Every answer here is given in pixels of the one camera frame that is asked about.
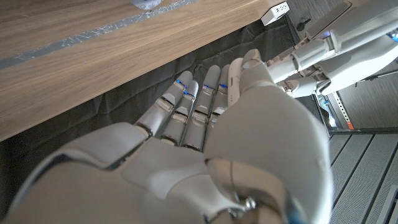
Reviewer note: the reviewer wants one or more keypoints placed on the white perforated metal rail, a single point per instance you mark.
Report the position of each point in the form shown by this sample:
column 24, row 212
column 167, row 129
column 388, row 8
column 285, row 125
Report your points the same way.
column 342, row 109

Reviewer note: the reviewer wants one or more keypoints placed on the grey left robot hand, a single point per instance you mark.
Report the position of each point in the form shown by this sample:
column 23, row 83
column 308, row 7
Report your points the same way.
column 357, row 40

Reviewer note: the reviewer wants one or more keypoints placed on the grey tape outline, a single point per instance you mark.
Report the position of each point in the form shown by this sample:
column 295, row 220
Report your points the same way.
column 77, row 39

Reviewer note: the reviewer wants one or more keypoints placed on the black round knob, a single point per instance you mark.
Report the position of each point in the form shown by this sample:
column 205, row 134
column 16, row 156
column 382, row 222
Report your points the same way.
column 302, row 25

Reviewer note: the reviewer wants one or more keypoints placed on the black backdrop curtain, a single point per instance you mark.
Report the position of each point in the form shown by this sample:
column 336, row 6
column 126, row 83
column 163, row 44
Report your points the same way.
column 124, row 93

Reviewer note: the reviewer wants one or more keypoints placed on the white power strip box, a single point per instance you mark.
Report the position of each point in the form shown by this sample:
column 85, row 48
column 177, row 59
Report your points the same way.
column 275, row 13

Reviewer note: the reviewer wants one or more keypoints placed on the white black game controller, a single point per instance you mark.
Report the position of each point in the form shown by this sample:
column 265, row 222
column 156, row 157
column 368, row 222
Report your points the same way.
column 146, row 3

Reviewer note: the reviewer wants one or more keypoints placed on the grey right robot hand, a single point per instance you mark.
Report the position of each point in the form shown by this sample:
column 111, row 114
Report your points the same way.
column 186, row 180

